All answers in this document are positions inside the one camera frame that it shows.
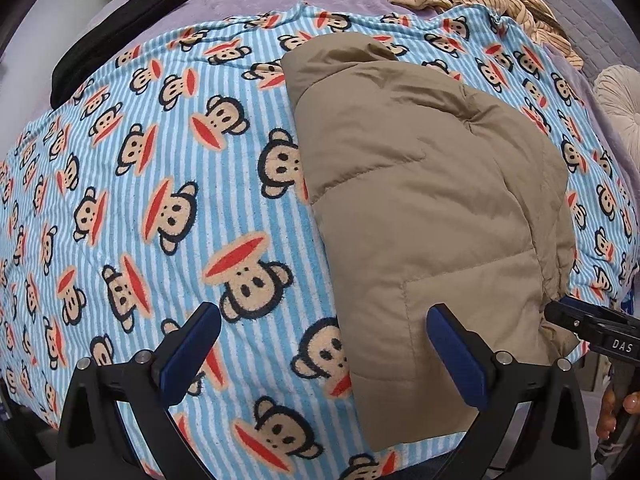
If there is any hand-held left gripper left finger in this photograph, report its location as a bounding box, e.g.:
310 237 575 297
54 301 222 480

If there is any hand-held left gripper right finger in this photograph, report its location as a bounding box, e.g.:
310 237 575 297
426 302 593 480

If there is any beige puffer jacket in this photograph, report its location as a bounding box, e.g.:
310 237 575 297
280 31 582 453

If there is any person's right hand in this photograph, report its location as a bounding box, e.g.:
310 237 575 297
594 389 640 442

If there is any black folded garment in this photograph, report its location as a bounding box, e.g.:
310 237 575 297
50 0 196 109

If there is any blue striped monkey print blanket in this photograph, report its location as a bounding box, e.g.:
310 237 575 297
0 2 640 480

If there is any cream pleated round cushion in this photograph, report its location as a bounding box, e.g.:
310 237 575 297
592 65 640 158

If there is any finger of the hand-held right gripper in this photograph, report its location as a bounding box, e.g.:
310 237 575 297
543 298 608 345

